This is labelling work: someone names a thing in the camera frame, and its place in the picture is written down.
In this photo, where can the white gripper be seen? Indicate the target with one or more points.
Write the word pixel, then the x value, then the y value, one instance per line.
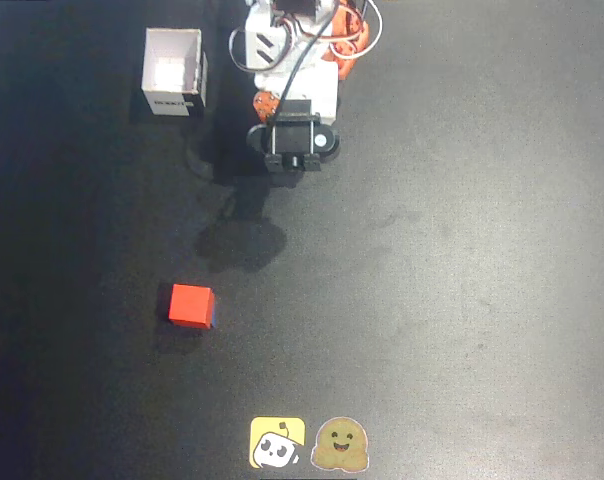
pixel 316 91

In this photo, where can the red cube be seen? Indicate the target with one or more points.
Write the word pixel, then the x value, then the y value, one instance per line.
pixel 189 302

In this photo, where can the orange and white robot arm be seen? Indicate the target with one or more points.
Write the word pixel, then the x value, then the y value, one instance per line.
pixel 262 45

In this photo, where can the blue cube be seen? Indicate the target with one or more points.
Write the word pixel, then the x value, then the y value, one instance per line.
pixel 213 322

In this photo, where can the white cardboard box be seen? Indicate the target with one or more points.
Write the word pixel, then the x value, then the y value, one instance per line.
pixel 169 72

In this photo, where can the black table mat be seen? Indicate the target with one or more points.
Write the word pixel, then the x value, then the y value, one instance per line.
pixel 482 250

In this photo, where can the yellow robot sticker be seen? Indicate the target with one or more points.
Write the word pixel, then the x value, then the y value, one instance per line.
pixel 277 442

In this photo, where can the hugging face sticker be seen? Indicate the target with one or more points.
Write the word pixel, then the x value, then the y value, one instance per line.
pixel 339 444

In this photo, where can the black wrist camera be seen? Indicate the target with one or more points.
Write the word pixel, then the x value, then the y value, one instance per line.
pixel 292 137

